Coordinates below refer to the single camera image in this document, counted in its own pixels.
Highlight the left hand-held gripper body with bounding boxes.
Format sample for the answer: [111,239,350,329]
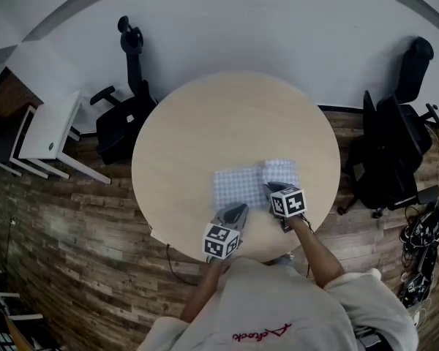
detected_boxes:
[203,224,242,260]

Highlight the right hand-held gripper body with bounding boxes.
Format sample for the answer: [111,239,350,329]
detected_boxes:
[270,188,307,233]

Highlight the blue checkered cloth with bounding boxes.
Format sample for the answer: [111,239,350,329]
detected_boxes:
[212,157,301,210]

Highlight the person's left forearm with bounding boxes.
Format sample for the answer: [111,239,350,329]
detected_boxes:
[181,257,231,323]

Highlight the person's right forearm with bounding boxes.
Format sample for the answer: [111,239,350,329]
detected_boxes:
[287,214,347,288]

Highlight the white power strip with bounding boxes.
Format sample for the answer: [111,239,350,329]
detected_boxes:
[149,227,171,246]

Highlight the person's cream shirt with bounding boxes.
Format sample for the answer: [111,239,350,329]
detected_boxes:
[137,256,420,351]

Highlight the black mesh office chair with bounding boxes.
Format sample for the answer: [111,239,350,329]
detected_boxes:
[376,36,439,211]
[337,89,420,219]

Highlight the dark tables with white legs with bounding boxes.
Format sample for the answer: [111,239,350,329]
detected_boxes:
[0,267,45,351]

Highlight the wooden board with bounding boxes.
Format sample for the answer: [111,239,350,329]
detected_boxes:
[3,316,34,351]

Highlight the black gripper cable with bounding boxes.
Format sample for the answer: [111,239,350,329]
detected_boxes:
[299,214,315,279]

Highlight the black power strip cable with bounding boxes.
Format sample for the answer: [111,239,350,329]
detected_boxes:
[165,243,200,287]

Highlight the pile of black equipment cables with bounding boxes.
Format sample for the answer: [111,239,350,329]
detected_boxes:
[398,197,439,309]

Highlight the white frame dark top desk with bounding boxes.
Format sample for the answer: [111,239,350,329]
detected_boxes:
[0,104,36,177]

